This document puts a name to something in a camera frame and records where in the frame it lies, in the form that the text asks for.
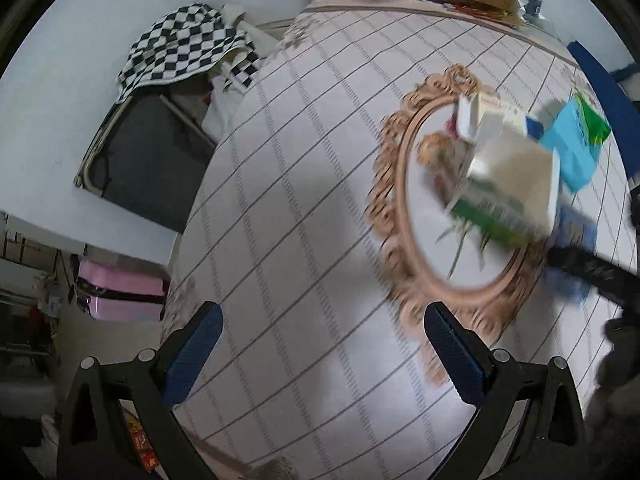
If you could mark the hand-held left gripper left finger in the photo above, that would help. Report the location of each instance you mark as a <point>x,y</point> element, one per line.
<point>195,355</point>

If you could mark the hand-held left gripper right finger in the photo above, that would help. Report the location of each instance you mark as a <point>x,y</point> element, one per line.
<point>450,355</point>

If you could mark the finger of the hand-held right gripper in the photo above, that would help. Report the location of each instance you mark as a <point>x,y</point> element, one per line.
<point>590,270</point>

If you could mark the blue tissue packet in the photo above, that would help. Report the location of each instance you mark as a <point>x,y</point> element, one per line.
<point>575,225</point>

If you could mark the green white medicine box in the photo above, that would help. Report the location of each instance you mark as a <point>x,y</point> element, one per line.
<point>515,185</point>

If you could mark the pink suitcase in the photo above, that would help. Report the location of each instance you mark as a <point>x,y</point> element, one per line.
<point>120,290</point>

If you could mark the red snack packets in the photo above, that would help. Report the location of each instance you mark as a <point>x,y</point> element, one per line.
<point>140,442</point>

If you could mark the blue green plastic packet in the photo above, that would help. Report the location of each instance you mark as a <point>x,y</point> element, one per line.
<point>570,145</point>

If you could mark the person's grey fuzzy pants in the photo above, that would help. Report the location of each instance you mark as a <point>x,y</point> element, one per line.
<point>272,469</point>

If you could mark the cluttered metal rack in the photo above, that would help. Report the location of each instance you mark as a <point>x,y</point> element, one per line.
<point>30,310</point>

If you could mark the patterned tablecloth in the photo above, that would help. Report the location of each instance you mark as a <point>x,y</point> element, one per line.
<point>300,210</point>

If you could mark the blue chair back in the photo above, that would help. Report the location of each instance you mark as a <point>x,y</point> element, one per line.
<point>605,90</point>

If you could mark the black folded table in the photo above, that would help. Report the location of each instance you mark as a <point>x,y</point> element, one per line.
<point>145,170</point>

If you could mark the white bag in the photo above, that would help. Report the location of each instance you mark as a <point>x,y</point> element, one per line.
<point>222,105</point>

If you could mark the red flat packet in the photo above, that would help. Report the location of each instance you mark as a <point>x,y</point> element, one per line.
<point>487,11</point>

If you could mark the black white checkered cloth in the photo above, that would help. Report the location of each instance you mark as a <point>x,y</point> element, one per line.
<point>175,40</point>

